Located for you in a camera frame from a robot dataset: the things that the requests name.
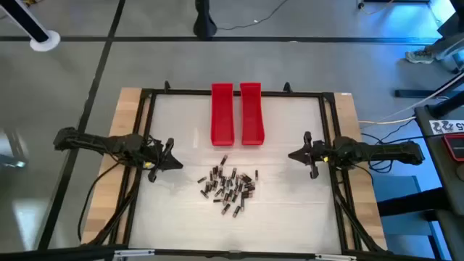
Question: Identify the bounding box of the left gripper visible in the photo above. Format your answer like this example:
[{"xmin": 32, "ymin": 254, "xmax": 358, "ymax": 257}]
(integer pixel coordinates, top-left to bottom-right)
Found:
[{"xmin": 144, "ymin": 138, "xmax": 183, "ymax": 183}]

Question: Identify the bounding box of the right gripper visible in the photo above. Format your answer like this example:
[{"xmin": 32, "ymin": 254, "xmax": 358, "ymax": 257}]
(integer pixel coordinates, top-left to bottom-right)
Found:
[{"xmin": 289, "ymin": 131, "xmax": 334, "ymax": 180}]

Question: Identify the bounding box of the red plastic bin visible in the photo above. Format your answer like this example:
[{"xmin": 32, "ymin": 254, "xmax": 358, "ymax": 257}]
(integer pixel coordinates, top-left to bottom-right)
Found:
[
  {"xmin": 210, "ymin": 83, "xmax": 236, "ymax": 147},
  {"xmin": 239, "ymin": 82, "xmax": 266, "ymax": 146}
]

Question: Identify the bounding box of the black floor beam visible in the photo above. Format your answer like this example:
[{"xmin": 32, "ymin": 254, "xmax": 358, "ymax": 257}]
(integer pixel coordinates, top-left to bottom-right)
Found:
[{"xmin": 376, "ymin": 186, "xmax": 454, "ymax": 218}]

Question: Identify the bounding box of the black stand foot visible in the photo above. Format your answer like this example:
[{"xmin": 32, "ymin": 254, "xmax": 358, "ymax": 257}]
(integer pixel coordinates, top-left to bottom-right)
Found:
[{"xmin": 394, "ymin": 70, "xmax": 464, "ymax": 99}]

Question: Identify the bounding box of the dark side table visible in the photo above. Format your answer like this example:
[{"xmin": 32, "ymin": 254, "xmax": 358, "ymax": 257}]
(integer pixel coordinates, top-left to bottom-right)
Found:
[{"xmin": 414, "ymin": 103, "xmax": 464, "ymax": 261}]

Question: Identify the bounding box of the white printed label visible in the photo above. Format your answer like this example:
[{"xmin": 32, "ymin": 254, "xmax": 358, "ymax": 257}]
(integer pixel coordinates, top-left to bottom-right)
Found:
[{"xmin": 428, "ymin": 119, "xmax": 464, "ymax": 136}]

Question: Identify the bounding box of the black floor stand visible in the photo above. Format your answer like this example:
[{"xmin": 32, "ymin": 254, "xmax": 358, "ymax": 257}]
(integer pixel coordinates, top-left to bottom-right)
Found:
[{"xmin": 192, "ymin": 0, "xmax": 218, "ymax": 39}]

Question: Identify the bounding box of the person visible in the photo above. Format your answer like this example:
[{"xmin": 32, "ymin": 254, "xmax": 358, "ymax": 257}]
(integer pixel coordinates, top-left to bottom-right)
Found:
[{"xmin": 405, "ymin": 34, "xmax": 464, "ymax": 72}]

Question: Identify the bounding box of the red-edged black device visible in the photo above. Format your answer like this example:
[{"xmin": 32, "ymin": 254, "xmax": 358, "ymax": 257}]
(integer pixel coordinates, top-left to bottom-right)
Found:
[{"xmin": 442, "ymin": 133, "xmax": 464, "ymax": 162}]

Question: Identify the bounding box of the dark pole with white base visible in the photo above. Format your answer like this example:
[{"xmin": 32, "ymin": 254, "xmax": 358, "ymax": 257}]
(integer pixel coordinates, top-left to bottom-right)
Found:
[{"xmin": 0, "ymin": 0, "xmax": 62, "ymax": 52}]

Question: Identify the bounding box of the black metal table frame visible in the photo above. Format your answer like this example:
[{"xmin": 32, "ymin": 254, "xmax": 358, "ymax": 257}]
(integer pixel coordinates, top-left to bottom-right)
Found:
[{"xmin": 81, "ymin": 80, "xmax": 391, "ymax": 261}]

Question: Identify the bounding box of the black cable bundle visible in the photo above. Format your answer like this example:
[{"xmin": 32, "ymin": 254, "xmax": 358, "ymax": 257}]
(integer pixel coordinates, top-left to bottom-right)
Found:
[{"xmin": 360, "ymin": 118, "xmax": 427, "ymax": 175}]

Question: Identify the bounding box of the white cable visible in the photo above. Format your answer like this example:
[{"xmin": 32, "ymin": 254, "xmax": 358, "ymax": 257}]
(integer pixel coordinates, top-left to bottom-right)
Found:
[{"xmin": 357, "ymin": 72, "xmax": 464, "ymax": 126}]

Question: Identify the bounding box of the silver metal bracket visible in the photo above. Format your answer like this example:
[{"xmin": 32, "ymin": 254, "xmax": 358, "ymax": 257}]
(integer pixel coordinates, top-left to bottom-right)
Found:
[
  {"xmin": 113, "ymin": 249, "xmax": 156, "ymax": 259},
  {"xmin": 314, "ymin": 253, "xmax": 358, "ymax": 261}
]

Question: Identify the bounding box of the long black arm cable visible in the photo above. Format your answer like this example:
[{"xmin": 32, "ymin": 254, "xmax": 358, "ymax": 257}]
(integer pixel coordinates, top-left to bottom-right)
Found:
[{"xmin": 77, "ymin": 162, "xmax": 123, "ymax": 243}]

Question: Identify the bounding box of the thin black floor cable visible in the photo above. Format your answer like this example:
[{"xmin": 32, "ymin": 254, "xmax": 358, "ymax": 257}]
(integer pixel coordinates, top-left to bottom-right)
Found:
[{"xmin": 216, "ymin": 0, "xmax": 290, "ymax": 31}]

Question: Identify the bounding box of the beige floor cable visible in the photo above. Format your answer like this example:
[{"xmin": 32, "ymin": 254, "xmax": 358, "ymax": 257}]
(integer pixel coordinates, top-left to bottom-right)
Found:
[{"xmin": 357, "ymin": 0, "xmax": 396, "ymax": 16}]

